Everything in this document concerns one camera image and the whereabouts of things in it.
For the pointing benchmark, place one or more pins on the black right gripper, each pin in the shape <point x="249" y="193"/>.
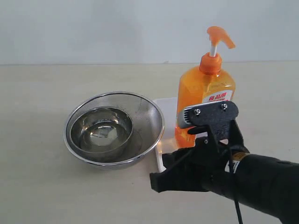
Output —
<point x="190" y="169"/>

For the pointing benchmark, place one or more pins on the orange pump soap bottle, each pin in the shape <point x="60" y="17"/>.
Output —
<point x="207" y="82"/>

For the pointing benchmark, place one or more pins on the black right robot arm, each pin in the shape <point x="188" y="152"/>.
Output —
<point x="267" y="184"/>

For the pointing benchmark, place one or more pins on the steel mesh colander bowl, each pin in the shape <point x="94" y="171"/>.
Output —
<point x="148" y="124"/>

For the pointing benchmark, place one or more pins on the small stainless steel bowl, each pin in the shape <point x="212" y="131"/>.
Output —
<point x="102" y="131"/>

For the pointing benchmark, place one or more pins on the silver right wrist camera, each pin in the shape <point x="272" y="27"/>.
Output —
<point x="215" y="116"/>

